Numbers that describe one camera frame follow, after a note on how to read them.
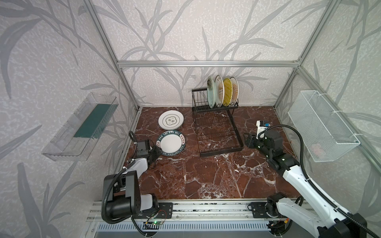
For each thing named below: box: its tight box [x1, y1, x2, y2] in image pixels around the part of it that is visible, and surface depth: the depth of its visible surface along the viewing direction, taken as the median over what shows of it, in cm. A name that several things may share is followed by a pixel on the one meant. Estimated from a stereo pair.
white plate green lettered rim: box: [155, 130, 186, 157], surface depth 100 cm
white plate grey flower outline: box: [158, 110, 185, 131], surface depth 114 cm
